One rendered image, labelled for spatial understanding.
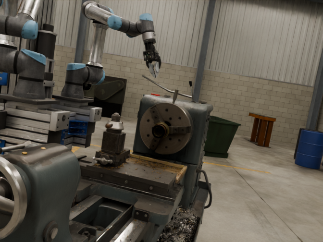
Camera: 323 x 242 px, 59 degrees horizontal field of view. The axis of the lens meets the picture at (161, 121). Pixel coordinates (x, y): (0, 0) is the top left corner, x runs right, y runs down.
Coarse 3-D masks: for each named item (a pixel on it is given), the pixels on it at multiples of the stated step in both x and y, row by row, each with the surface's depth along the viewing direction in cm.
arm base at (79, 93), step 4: (68, 84) 188; (72, 84) 188; (76, 84) 189; (80, 84) 191; (64, 88) 189; (68, 88) 188; (72, 88) 188; (76, 88) 190; (80, 88) 192; (64, 92) 188; (68, 92) 187; (72, 92) 188; (76, 92) 190; (80, 92) 191; (64, 96) 188; (68, 96) 187; (72, 96) 188; (76, 96) 189; (80, 96) 191
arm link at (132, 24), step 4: (128, 20) 167; (132, 24) 167; (136, 24) 167; (132, 28) 167; (136, 28) 168; (128, 32) 168; (132, 32) 169; (136, 32) 170; (128, 36) 175; (132, 36) 174; (136, 36) 176
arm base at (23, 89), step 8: (24, 80) 139; (32, 80) 140; (40, 80) 143; (16, 88) 140; (24, 88) 139; (32, 88) 141; (40, 88) 143; (16, 96) 139; (24, 96) 138; (32, 96) 140; (40, 96) 143
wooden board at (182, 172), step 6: (132, 156) 170; (138, 156) 169; (132, 162) 159; (138, 162) 161; (144, 162) 163; (150, 162) 166; (156, 162) 166; (162, 162) 165; (168, 162) 165; (156, 168) 156; (168, 168) 159; (186, 168) 163; (180, 174) 144; (180, 180) 147
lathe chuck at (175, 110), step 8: (160, 104) 172; (168, 104) 170; (176, 104) 175; (160, 112) 172; (168, 112) 171; (176, 112) 170; (184, 112) 168; (144, 120) 175; (152, 120) 173; (168, 120) 171; (176, 120) 170; (184, 120) 169; (144, 128) 175; (152, 128) 174; (160, 128) 180; (192, 128) 175; (144, 136) 175; (152, 136) 174; (168, 136) 172; (176, 136) 170; (184, 136) 169; (160, 144) 173; (168, 144) 172; (176, 144) 171; (184, 144) 170; (160, 152) 174; (168, 152) 172
